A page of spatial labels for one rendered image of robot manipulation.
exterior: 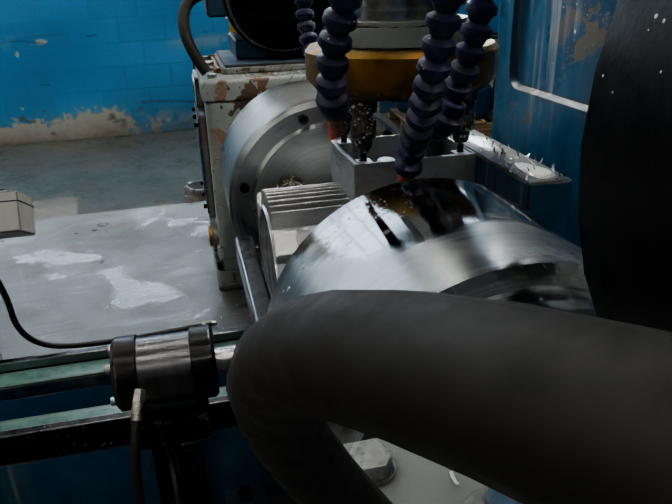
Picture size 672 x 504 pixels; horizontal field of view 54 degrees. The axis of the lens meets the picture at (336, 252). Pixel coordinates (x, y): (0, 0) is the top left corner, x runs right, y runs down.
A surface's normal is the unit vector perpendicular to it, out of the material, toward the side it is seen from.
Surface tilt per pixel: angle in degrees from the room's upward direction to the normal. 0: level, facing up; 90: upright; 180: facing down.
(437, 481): 0
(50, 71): 90
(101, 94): 90
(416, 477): 0
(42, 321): 0
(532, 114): 90
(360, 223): 28
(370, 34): 90
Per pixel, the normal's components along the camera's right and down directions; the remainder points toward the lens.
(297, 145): 0.22, 0.38
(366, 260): -0.54, -0.72
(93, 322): -0.04, -0.92
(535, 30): -0.97, 0.12
